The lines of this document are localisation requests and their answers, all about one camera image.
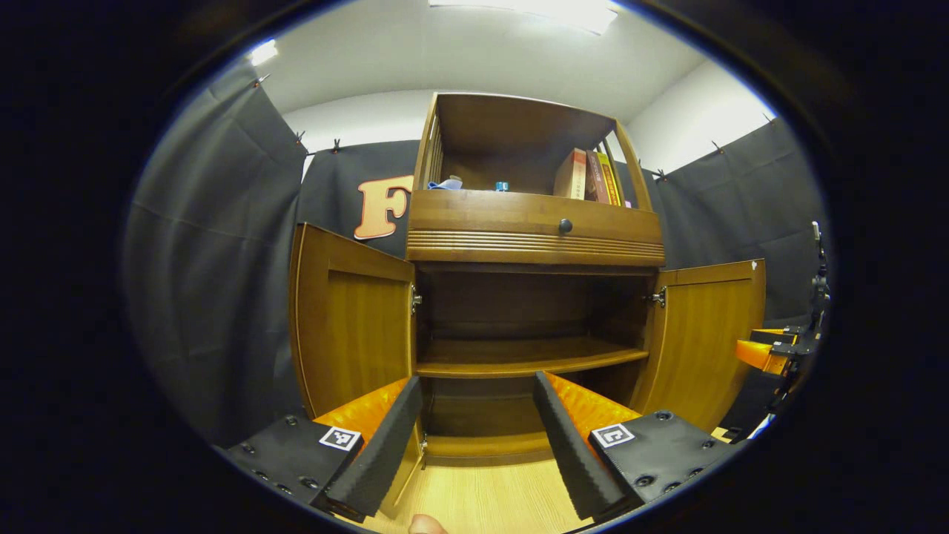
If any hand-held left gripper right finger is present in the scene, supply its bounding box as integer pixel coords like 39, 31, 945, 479
532, 371, 744, 524

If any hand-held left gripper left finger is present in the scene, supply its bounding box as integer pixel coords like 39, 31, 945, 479
219, 375, 425, 524

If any wooden shoe cabinet door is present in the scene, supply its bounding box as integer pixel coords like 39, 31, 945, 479
288, 222, 427, 520
630, 258, 767, 435

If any yellow book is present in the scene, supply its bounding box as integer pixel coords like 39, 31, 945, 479
597, 152, 624, 207

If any brown book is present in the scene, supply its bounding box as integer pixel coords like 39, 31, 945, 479
584, 151, 611, 204

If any black backdrop cloth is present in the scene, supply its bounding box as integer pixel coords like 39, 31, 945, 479
122, 63, 831, 449

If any beige book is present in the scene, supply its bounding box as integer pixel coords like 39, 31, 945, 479
553, 148, 588, 200

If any large ceiling light panel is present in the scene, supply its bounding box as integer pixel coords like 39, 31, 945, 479
429, 0, 620, 36

